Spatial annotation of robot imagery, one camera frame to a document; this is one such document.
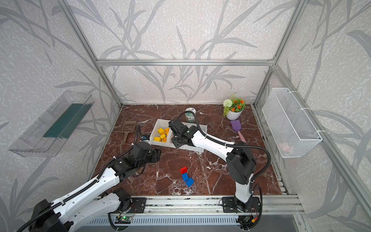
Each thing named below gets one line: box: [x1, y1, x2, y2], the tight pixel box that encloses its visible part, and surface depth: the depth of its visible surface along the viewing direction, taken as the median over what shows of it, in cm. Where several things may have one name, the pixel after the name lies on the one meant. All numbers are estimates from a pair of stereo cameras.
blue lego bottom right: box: [185, 177, 195, 188], surface depth 83 cm
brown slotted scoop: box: [121, 120, 137, 145], surface depth 107 cm
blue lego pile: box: [181, 172, 189, 182], surface depth 84 cm
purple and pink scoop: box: [230, 119, 247, 144], surface depth 108 cm
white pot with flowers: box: [223, 92, 246, 121], surface depth 104 cm
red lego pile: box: [179, 165, 188, 174], surface depth 87 cm
